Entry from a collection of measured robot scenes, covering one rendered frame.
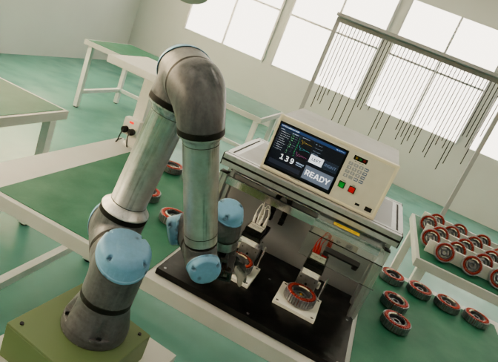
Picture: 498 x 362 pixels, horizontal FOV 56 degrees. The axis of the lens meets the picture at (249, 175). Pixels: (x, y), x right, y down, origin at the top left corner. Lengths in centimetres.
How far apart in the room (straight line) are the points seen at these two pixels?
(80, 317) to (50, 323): 8
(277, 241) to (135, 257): 94
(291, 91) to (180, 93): 718
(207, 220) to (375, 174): 78
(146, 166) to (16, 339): 44
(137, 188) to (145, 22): 807
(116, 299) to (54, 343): 16
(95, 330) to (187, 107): 52
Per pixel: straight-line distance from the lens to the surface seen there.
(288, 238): 186
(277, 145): 165
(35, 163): 206
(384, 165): 161
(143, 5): 913
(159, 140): 103
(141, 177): 106
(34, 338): 112
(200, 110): 88
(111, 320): 109
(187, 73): 90
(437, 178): 804
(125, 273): 101
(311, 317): 161
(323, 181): 164
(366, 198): 164
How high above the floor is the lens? 158
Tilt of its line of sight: 17 degrees down
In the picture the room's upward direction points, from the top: 22 degrees clockwise
